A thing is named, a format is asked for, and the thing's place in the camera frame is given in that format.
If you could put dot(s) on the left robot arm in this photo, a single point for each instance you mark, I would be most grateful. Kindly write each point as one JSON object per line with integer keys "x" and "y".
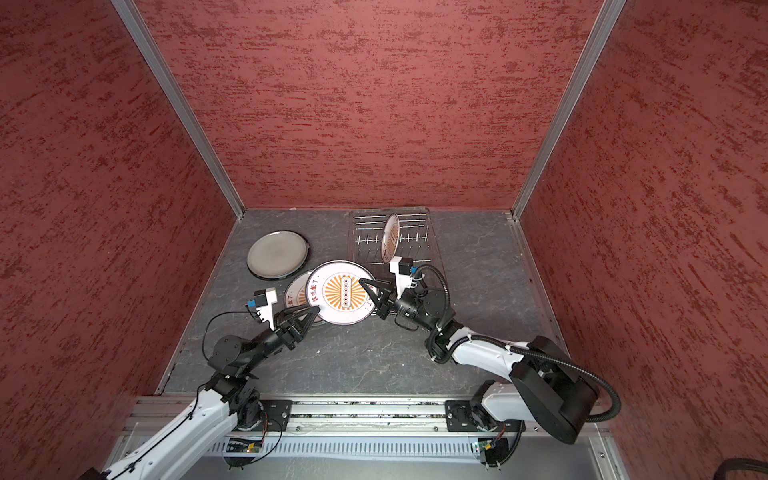
{"x": 227, "y": 401}

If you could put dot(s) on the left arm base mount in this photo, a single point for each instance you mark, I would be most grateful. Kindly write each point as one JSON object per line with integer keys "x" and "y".
{"x": 264, "y": 415}

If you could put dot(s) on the circuit board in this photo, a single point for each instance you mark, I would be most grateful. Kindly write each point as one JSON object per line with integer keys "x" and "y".
{"x": 244, "y": 446}
{"x": 493, "y": 453}

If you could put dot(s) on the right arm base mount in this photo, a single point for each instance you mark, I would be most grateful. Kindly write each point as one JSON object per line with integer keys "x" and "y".
{"x": 459, "y": 417}

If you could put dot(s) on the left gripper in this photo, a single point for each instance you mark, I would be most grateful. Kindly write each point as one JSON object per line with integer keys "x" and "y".
{"x": 289, "y": 332}

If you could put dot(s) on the aluminium corner post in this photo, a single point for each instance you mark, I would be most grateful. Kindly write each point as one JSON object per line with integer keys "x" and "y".
{"x": 602, "y": 28}
{"x": 133, "y": 21}

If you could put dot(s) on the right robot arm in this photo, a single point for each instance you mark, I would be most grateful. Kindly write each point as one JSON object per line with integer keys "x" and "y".
{"x": 535, "y": 381}

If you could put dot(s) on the left circuit board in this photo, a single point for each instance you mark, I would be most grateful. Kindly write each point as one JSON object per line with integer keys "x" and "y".
{"x": 244, "y": 446}

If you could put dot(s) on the plain grey white plate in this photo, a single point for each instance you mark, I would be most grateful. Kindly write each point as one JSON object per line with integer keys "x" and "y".
{"x": 279, "y": 249}

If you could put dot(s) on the small red patterned plate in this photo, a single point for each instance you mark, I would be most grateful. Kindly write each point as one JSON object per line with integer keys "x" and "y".
{"x": 295, "y": 294}

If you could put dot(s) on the left aluminium corner post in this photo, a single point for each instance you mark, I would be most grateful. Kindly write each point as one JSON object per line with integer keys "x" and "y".
{"x": 133, "y": 21}

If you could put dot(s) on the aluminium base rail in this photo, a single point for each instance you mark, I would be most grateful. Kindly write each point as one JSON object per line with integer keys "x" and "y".
{"x": 386, "y": 416}

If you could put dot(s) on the right aluminium corner post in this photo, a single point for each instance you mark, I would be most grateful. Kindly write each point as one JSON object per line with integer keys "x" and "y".
{"x": 602, "y": 28}

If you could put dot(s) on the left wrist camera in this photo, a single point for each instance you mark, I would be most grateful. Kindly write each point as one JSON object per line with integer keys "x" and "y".
{"x": 261, "y": 306}

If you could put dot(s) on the dark striped rim plate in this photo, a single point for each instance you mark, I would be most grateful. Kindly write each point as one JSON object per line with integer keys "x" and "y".
{"x": 271, "y": 273}

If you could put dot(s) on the right circuit board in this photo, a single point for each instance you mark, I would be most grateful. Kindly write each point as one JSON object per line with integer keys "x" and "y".
{"x": 493, "y": 453}

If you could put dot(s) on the wire dish rack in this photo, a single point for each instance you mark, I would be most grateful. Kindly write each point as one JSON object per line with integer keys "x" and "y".
{"x": 376, "y": 236}

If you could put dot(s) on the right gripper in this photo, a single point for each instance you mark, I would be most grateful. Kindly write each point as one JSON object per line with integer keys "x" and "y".
{"x": 384, "y": 291}

